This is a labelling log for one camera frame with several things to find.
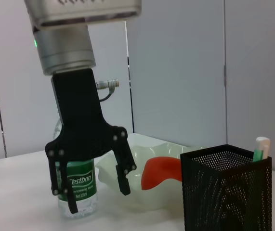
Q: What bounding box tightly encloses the green utility knife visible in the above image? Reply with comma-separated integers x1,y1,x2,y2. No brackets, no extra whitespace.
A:
252,136,272,162

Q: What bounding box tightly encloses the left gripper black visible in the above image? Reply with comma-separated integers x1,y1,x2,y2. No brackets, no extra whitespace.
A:
45,68,138,215

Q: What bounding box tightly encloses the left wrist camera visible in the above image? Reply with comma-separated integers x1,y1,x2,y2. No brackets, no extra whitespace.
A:
23,0,143,31

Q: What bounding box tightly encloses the green glass fruit plate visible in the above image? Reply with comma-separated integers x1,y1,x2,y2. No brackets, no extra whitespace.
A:
94,133,203,213

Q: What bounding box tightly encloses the clear green-label water bottle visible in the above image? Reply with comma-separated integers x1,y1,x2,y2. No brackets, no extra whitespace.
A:
52,119,99,219

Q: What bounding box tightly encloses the left wrist cable connector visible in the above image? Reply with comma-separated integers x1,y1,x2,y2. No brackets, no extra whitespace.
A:
95,78,120,102

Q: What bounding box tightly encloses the black mesh pen holder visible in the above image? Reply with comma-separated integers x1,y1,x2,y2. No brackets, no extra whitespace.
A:
180,144,273,231

